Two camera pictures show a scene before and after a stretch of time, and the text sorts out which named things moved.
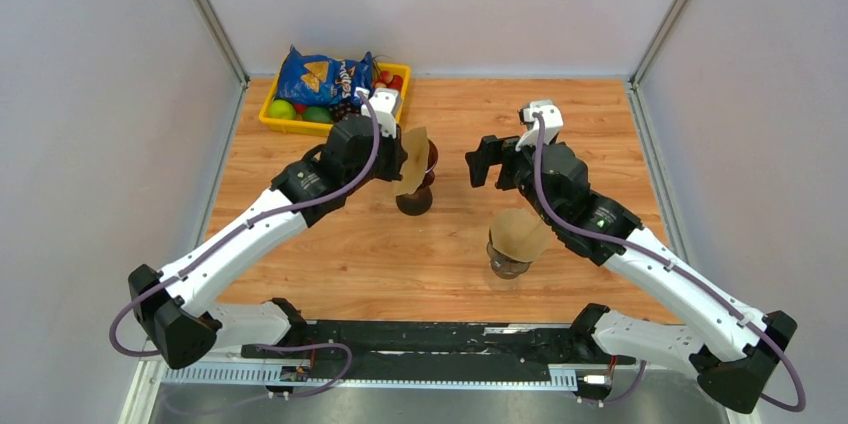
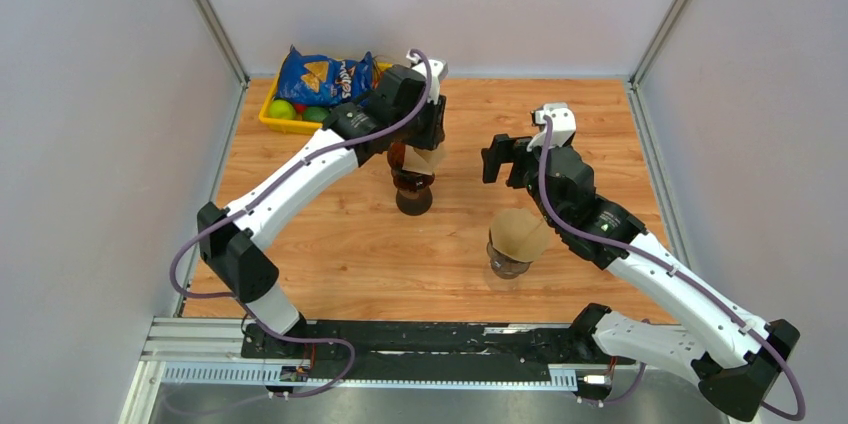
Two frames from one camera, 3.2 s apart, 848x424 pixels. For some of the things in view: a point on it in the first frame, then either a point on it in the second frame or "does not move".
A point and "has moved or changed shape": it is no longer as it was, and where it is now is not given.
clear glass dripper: (506, 266) does not move
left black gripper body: (385, 164) to (423, 131)
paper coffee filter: (520, 234) does not move
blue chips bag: (320, 80) does not move
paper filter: (418, 152) has moved or changed shape
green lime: (282, 109) does not move
